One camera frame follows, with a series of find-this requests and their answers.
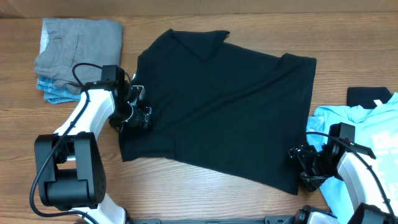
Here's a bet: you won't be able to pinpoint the black t-shirt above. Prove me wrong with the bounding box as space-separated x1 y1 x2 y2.
119 30 317 195

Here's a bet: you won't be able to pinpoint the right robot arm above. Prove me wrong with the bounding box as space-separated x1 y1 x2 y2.
289 123 397 223

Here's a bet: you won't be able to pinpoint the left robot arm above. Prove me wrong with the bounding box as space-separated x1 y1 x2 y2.
29 65 152 223

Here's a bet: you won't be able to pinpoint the light blue t-shirt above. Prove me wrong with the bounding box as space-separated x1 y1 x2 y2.
307 92 397 223

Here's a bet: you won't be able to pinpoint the folded black garment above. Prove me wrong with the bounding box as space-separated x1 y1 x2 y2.
346 87 392 110

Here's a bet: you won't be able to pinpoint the folded blue jeans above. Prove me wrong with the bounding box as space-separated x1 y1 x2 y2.
36 76 80 105

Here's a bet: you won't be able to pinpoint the folded grey shorts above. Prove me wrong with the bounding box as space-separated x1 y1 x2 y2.
34 18 123 95

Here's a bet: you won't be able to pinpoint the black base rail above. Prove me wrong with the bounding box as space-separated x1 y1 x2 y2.
129 215 294 224

